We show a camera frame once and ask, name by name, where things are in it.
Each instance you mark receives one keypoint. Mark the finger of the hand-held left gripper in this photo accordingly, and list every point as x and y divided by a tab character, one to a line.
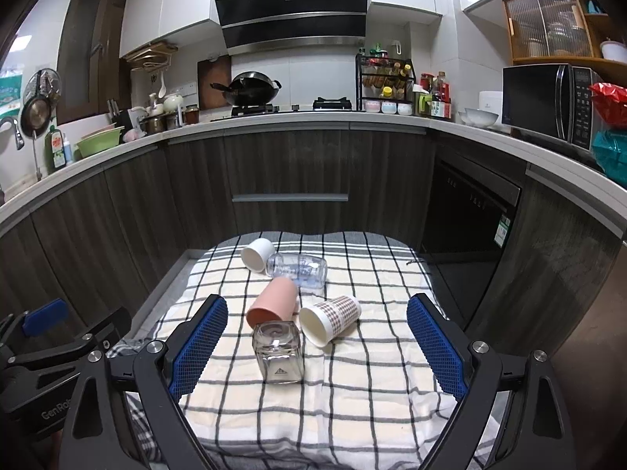
111	325
46	314

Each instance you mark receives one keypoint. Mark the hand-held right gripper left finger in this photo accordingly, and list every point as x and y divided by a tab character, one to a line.
200	348

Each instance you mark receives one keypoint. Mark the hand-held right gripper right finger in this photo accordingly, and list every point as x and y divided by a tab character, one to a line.
440	352

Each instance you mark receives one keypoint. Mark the square clear glass cup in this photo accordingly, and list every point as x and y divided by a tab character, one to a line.
277	357

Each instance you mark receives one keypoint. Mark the pink cup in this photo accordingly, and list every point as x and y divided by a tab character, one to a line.
272	301

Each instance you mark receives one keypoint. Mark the plaid paper cup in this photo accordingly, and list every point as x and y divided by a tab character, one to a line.
338	316

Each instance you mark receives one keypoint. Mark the white cup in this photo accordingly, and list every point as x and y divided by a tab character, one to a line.
257	253

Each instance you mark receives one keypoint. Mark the clear round glass cup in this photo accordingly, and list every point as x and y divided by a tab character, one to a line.
299	269

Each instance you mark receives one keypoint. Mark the black white checkered cloth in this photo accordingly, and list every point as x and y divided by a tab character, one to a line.
343	391

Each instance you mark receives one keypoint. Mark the black dishwasher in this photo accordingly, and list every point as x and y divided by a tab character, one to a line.
465	205

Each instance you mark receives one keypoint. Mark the small white bottle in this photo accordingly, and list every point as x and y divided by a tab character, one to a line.
68	152

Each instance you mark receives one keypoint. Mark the green dish soap bottle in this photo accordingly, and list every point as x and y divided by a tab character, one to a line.
55	149

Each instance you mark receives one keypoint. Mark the green plastic basin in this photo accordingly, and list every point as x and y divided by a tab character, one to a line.
100	144

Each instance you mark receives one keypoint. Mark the metal faucet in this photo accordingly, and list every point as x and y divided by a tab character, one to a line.
13	129

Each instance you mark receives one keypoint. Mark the hanging frying pan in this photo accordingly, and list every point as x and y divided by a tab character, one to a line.
35	112

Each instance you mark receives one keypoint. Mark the dark wood base cabinets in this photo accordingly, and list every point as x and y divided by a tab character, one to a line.
289	166

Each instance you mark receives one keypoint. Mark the steel cooking pot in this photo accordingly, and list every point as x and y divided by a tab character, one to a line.
159	123

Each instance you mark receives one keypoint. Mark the black knife block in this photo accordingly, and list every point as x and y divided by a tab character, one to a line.
122	115

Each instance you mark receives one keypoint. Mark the glass jar with red sauce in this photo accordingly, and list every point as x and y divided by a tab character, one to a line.
191	115

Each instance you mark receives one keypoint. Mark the white teapot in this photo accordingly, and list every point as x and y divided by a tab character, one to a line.
173	103

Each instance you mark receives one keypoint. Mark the small white bowl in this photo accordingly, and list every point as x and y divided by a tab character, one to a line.
463	117

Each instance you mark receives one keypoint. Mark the large white bowl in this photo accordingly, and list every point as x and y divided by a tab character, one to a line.
482	117

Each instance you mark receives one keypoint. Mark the white hanging ladle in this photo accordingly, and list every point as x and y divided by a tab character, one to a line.
161	89

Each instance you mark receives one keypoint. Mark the white condiment pot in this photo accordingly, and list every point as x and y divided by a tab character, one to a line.
404	108

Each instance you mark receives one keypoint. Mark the green kitchen container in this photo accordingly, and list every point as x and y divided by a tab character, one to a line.
422	103

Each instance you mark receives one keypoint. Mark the blue condiment pot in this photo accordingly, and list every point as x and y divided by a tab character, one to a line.
388	107

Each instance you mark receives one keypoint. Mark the black gas hob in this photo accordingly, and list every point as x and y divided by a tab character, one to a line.
294	111

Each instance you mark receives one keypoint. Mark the pink condiment pot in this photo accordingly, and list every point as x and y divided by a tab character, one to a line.
372	106

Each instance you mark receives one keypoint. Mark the dark sauce bottle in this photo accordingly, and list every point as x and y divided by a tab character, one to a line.
441	95

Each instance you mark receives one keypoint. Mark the white countertop appliance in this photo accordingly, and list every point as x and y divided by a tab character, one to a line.
491	100

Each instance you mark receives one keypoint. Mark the dark framed window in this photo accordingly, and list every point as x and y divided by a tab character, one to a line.
88	58

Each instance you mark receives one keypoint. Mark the teal plastic bag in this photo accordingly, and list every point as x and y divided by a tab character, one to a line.
611	154

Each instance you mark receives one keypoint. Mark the black wok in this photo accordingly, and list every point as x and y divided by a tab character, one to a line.
252	85

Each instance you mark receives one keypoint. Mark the red-lidded jar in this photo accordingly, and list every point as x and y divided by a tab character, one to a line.
426	82

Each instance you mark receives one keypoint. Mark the black microwave oven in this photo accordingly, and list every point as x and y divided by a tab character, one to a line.
534	98

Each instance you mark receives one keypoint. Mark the dark wooden cutting board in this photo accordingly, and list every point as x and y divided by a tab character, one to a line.
211	71

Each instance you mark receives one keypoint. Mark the black spice rack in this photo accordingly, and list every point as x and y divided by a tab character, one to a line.
387	81

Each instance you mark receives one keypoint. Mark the red plastic bag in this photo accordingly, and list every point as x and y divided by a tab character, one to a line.
610	103

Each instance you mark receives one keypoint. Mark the wooden ribbed glass cabinet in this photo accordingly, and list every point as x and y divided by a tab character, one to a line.
548	24

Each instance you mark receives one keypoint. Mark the black range hood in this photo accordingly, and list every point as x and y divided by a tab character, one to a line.
294	5

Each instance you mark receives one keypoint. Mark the green wall sign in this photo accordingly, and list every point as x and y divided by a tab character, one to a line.
10	88

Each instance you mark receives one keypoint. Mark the wall rack with boards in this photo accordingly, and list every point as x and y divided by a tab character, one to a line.
149	54

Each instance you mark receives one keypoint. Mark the white wall cabinets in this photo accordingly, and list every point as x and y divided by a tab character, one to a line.
171	0

